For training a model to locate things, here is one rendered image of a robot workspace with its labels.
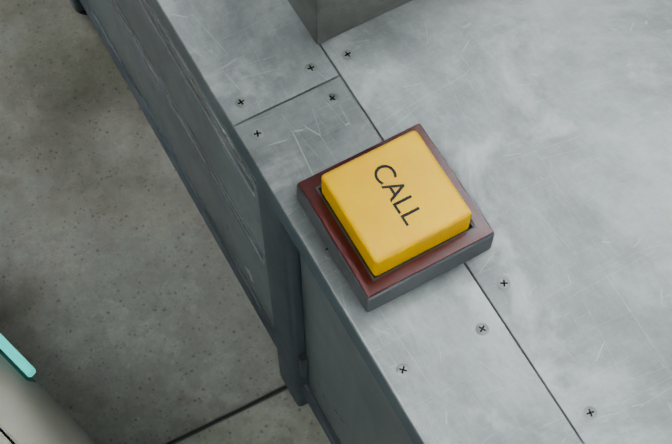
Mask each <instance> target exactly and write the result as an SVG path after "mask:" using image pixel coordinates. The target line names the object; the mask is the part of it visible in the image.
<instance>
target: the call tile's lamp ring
mask: <svg viewBox="0 0 672 444"><path fill-rule="evenodd" d="M413 130H415V131H417V132H418V134H419V135H420V137H421V138H422V140H423V141H424V143H425V144H426V146H427V147H428V149H429V150H430V152H431V153H432V154H433V156H434V157H435V159H436V160H437V162H438V163H439V165H440V166H441V168H442V169H443V171H444V172H445V174H446V175H447V177H448V178H449V180H450V181H451V183H452V184H453V185H454V187H455V188H456V190H457V191H458V193H459V194H460V196H461V197H462V199H463V200H464V202H465V203H466V205H467V206H468V208H469V209H470V211H471V213H472V214H471V219H470V220H471V221H472V222H473V224H474V225H475V227H476V228H475V229H473V230H471V231H469V232H467V233H465V234H463V235H461V236H459V237H458V238H456V239H454V240H452V241H450V242H448V243H446V244H444V245H442V246H440V247H438V248H436V249H434V250H433V251H431V252H429V253H427V254H425V255H423V256H421V257H419V258H417V259H415V260H413V261H411V262H410V263H408V264H406V265H404V266H402V267H400V268H398V269H396V270H394V271H392V272H390V273H388V274H386V275H385V276H383V277H381V278H379V279H377V280H375V281H373V280H372V279H371V277H370V275H369V274H368V272H367V271H366V269H365V267H364V266H363V264H362V262H361V261H360V259H359V258H358V256H357V254H356V253H355V251H354V250H353V248H352V246H351V245H350V243H349V242H348V240H347V238H346V237H345V235H344V233H343V232H342V230H341V229H340V227H339V225H338V224H337V222H336V221H335V219H334V217H333V216H332V214H331V212H330V211H329V209H328V208H327V206H326V204H325V203H324V201H323V200H322V198H321V196H320V195H319V193H318V192H317V190H316V188H315V187H317V186H319V185H321V184H322V181H321V178H322V175H324V174H325V173H327V172H329V171H331V170H333V169H335V168H337V167H339V166H341V165H343V164H345V163H347V162H350V161H352V160H354V159H356V158H358V157H360V156H362V155H364V154H366V153H368V152H370V151H372V150H374V149H376V148H378V147H380V146H382V145H384V144H386V143H388V142H390V141H392V140H394V139H396V138H398V137H400V136H402V135H404V134H406V133H408V132H410V131H413ZM298 185H299V186H300V188H301V189H302V191H303V193H304V194H305V196H306V198H307V199H308V201H309V202H310V204H311V206H312V207H313V209H314V211H315V212H316V214H317V215H318V217H319V219H320V220H321V222H322V224H323V225H324V227H325V229H326V230H327V232H328V233H329V235H330V237H331V238H332V240H333V242H334V243H335V245H336V246H337V248H338V250H339V251H340V253H341V255H342V256H343V258H344V259H345V261H346V263H347V264H348V266H349V268H350V269H351V271H352V272H353V274H354V276H355V277H356V279H357V281H358V282H359V284H360V285H361V287H362V289H363V290H364V292H365V294H366V295H367V297H368V298H370V297H372V296H374V295H376V294H378V293H380V292H382V291H384V290H385V289H387V288H389V287H391V286H393V285H395V284H397V283H399V282H401V281H403V280H405V279H406V278H408V277H410V276H412V275H414V274H416V273H418V272H420V271H422V270H424V269H426V268H428V267H429V266H431V265H433V264H435V263H437V262H439V261H441V260H443V259H445V258H447V257H449V256H450V255H452V254H454V253H456V252H458V251H460V250H462V249H464V248H466V247H468V246H470V245H471V244H473V243H475V242H477V241H479V240H481V239H483V238H485V237H487V236H489V235H491V234H493V230H492V229H491V227H490V226H489V225H488V223H487V222H486V220H485V219H484V217H483V216H482V214H481V213H480V211H479V210H478V208H477V207H476V205H475V204H474V203H473V201H472V200H471V198H470V197H469V195H468V194H467V192H466V191H465V189H464V188H463V186H462V185H461V183H460V182H459V180H458V179H457V178H456V176H455V175H454V173H453V172H452V170H451V169H450V167H449V166H448V164H447V163H446V161H445V160H444V158H443V157H442V156H441V154H440V153H439V151H438V150H437V148H436V147H435V145H434V144H433V142H432V141H431V139H430V138H429V136H428V135H427V134H426V132H425V131H424V129H423V128H422V126H421V125H420V123H419V124H417V125H415V126H413V127H411V128H409V129H407V130H405V131H403V132H401V133H399V134H396V135H394V136H392V137H390V138H388V139H386V140H384V141H382V142H380V143H378V144H376V145H374V146H372V147H370V148H368V149H366V150H364V151H362V152H360V153H358V154H356V155H354V156H352V157H350V158H348V159H346V160H344V161H342V162H340V163H338V164H336V165H334V166H332V167H330V168H327V169H325V170H323V171H321V172H319V173H317V174H315V175H313V176H311V177H309V178H307V179H305V180H303V181H301V182H299V183H298Z"/></svg>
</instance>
